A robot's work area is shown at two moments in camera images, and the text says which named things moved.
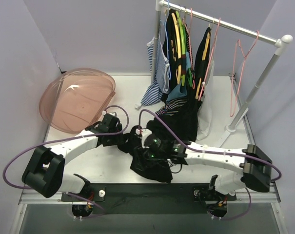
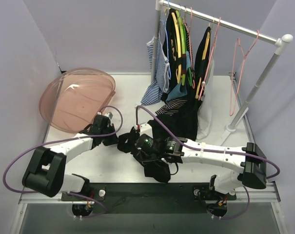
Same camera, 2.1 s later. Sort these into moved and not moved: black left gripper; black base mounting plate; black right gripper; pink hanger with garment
Moved: black right gripper
Not moved: black base mounting plate; black left gripper; pink hanger with garment
